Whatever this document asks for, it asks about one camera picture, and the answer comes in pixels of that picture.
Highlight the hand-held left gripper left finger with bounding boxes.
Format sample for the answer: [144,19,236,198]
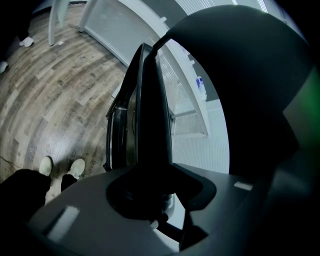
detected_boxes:
[27,167,181,256]

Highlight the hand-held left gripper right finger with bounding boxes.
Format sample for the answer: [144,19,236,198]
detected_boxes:
[171,162,274,251]

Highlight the person's black trousers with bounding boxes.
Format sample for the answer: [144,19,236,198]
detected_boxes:
[0,168,79,210]

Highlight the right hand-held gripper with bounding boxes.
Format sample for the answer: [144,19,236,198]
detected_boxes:
[259,66,320,236]

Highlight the person's right shoe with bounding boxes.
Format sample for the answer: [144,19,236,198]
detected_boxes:
[66,158,86,180]

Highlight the person's left shoe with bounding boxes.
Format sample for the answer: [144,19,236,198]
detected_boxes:
[39,155,54,177]

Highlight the person's shoe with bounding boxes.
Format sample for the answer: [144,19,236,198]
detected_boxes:
[66,158,86,180]
[39,155,54,177]

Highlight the white office desk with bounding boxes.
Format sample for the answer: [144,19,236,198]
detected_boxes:
[48,0,210,138]

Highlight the blue and white tube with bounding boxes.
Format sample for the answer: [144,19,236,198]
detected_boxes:
[195,75,208,100]

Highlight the black floor cable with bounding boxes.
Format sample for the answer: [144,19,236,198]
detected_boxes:
[0,154,19,171]

